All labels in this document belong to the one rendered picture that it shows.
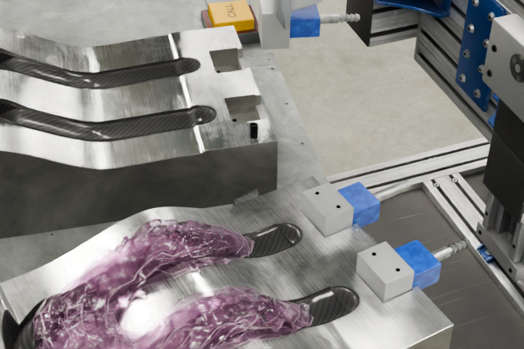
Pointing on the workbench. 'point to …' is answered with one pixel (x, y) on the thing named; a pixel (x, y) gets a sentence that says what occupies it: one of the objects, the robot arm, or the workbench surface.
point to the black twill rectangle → (245, 197)
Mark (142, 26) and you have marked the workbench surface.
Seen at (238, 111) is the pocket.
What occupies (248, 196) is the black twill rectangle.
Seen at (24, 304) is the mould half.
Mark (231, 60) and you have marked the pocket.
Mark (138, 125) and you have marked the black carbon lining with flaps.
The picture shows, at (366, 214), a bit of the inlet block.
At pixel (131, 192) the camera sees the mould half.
